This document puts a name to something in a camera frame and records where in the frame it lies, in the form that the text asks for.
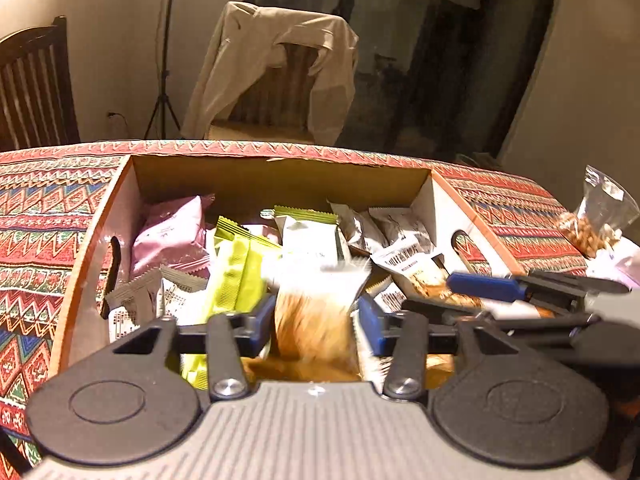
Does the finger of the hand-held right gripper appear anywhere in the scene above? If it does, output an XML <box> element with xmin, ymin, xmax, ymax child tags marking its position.
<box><xmin>401</xmin><ymin>299</ymin><xmax>593</xmax><ymax>333</ymax></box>
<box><xmin>446</xmin><ymin>269</ymin><xmax>632</xmax><ymax>311</ymax></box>

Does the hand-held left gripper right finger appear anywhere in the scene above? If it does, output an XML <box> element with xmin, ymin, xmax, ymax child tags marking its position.
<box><xmin>356</xmin><ymin>292</ymin><xmax>538</xmax><ymax>403</ymax></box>

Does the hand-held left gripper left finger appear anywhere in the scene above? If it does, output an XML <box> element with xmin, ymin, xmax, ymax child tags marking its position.
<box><xmin>111</xmin><ymin>294</ymin><xmax>278</xmax><ymax>403</ymax></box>

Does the white brown print snack packet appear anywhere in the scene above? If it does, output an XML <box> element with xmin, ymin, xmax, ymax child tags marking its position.
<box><xmin>372</xmin><ymin>247</ymin><xmax>451</xmax><ymax>301</ymax></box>

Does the white orange snack packet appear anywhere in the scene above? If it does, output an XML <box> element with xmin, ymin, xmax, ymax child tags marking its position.
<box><xmin>270</xmin><ymin>260</ymin><xmax>373</xmax><ymax>378</ymax></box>

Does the green snack packet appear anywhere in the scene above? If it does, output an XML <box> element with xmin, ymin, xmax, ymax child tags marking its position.
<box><xmin>181</xmin><ymin>216</ymin><xmax>281</xmax><ymax>391</ymax></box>

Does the white packet with green edge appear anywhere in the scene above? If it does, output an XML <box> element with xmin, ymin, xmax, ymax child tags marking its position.
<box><xmin>274</xmin><ymin>206</ymin><xmax>341</xmax><ymax>268</ymax></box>

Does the pink snack packet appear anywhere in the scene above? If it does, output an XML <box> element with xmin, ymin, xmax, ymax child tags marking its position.
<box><xmin>131</xmin><ymin>195</ymin><xmax>210</xmax><ymax>281</ymax></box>

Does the red cardboard box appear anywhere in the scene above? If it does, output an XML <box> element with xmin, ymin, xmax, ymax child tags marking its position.
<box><xmin>50</xmin><ymin>154</ymin><xmax>526</xmax><ymax>396</ymax></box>

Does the purple white tissue pack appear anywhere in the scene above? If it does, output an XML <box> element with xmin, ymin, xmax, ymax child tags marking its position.
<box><xmin>585</xmin><ymin>240</ymin><xmax>640</xmax><ymax>291</ymax></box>

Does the clear plastic bag of nuts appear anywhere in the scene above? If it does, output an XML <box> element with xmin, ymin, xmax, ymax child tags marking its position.
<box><xmin>556</xmin><ymin>164</ymin><xmax>627</xmax><ymax>260</ymax></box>

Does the wooden chair with woven seat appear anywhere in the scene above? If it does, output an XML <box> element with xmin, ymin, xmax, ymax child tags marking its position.
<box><xmin>207</xmin><ymin>42</ymin><xmax>321</xmax><ymax>143</ymax></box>

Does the dark glass sliding door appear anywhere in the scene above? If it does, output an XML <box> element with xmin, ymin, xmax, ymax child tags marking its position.
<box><xmin>242</xmin><ymin>0</ymin><xmax>561</xmax><ymax>166</ymax></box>

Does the red patterned tablecloth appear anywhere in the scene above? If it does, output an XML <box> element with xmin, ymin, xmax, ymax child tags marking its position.
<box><xmin>0</xmin><ymin>139</ymin><xmax>596</xmax><ymax>468</ymax></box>

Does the beige jacket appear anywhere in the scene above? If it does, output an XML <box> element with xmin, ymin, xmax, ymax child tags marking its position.
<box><xmin>181</xmin><ymin>1</ymin><xmax>360</xmax><ymax>146</ymax></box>

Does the studio light on stand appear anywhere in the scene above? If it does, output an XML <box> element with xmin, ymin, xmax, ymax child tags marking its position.
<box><xmin>144</xmin><ymin>0</ymin><xmax>183</xmax><ymax>140</ymax></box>

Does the dark wooden chair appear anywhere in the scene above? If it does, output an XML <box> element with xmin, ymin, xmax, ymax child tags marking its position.
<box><xmin>0</xmin><ymin>15</ymin><xmax>81</xmax><ymax>153</ymax></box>

